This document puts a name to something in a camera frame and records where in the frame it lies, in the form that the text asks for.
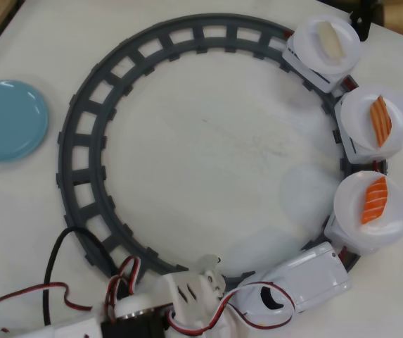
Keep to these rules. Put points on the white squid nigiri sushi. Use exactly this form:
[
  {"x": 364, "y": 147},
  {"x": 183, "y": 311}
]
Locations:
[{"x": 331, "y": 42}]

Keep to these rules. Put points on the striped pale orange nigiri sushi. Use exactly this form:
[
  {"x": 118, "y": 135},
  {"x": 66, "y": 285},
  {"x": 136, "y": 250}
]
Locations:
[{"x": 380, "y": 121}]

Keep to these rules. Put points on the white Shinkansen toy locomotive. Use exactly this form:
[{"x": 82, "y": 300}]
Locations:
[{"x": 310, "y": 278}]

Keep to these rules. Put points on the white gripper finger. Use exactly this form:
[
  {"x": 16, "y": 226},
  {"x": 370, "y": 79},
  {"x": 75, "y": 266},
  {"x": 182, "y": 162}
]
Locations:
[
  {"x": 173, "y": 292},
  {"x": 213, "y": 285}
]

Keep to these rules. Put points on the brown cardboard roll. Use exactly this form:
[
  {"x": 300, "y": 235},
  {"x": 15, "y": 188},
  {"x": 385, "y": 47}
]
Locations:
[{"x": 398, "y": 14}]

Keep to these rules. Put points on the blue round dish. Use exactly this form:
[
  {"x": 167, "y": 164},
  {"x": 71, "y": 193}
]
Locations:
[{"x": 7, "y": 119}]

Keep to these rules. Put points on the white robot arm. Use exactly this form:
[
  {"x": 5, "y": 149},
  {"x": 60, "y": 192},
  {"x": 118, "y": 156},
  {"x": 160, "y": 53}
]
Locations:
[{"x": 74, "y": 327}]

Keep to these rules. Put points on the orange salmon nigiri sushi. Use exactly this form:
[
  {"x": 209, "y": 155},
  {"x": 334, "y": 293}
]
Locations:
[{"x": 375, "y": 202}]

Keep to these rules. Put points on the grey circular toy train track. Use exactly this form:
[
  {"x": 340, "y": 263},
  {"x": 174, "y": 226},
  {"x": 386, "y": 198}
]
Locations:
[{"x": 97, "y": 155}]

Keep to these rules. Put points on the black clamp stand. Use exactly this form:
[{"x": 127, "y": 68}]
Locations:
[{"x": 364, "y": 28}]

